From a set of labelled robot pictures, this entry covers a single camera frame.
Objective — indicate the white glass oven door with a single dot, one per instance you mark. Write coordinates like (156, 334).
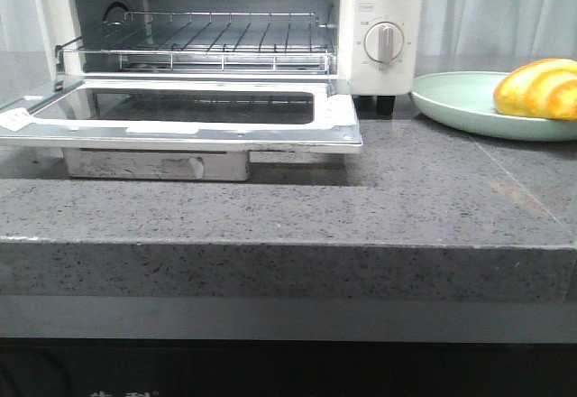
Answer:
(165, 128)

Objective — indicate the golden striped croissant bread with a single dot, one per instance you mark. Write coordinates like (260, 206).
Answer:
(541, 89)

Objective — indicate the white Toshiba toaster oven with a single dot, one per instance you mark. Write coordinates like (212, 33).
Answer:
(365, 78)

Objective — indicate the lower white timer knob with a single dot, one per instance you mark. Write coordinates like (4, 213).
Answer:
(384, 42)

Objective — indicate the light green ceramic plate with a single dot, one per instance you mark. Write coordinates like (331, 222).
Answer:
(464, 100)

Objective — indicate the metal wire oven rack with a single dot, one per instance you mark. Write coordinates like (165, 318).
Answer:
(189, 42)

